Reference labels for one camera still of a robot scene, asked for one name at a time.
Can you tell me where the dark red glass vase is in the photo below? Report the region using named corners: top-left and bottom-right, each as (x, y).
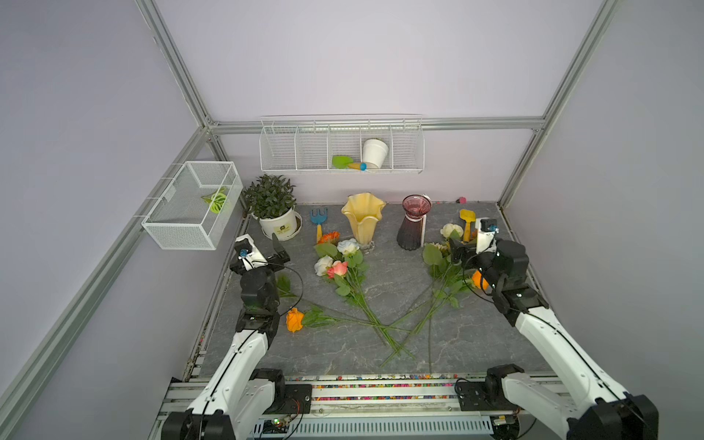
top-left (397, 194), bottom-right (432, 251)

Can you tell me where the orange yellow rose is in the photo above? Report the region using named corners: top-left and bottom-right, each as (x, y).
top-left (285, 307), bottom-right (386, 333)

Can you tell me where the yellow ruffled glass vase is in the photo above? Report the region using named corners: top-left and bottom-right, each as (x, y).
top-left (341, 192), bottom-right (386, 251)

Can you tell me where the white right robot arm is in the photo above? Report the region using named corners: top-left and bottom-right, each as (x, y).
top-left (449, 239), bottom-right (659, 439)

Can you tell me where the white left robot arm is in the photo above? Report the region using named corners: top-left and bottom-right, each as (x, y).
top-left (161, 234), bottom-right (290, 439)

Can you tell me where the orange rose right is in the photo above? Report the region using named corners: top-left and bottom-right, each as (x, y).
top-left (471, 271), bottom-right (490, 292)

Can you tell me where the cream white rose right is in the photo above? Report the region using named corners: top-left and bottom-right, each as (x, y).
top-left (440, 223), bottom-right (464, 240)

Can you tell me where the yellow toy shovel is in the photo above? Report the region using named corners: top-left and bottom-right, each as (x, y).
top-left (459, 209), bottom-right (477, 243)

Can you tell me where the white rose left lower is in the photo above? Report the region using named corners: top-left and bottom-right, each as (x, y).
top-left (315, 256), bottom-right (335, 277)

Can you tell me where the blue yellow toy rake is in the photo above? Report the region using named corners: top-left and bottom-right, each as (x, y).
top-left (310, 207), bottom-right (327, 243)

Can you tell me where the potted green plant white pot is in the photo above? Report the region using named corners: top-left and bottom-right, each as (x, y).
top-left (242, 174), bottom-right (300, 241)

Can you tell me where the white rose left upper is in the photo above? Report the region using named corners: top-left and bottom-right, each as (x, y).
top-left (337, 238), bottom-right (360, 256)

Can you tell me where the green toy trowel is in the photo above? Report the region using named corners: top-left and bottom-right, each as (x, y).
top-left (332, 155), bottom-right (368, 172)

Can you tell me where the white empty flower pot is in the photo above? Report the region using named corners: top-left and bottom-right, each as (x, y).
top-left (362, 139), bottom-right (389, 170)

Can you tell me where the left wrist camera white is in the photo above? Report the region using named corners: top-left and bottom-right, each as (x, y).
top-left (230, 234), bottom-right (268, 273)

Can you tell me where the white wire side basket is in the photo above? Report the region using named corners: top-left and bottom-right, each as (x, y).
top-left (141, 161), bottom-right (243, 250)

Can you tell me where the white wire wall shelf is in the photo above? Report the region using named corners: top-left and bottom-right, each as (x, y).
top-left (260, 117), bottom-right (425, 173)

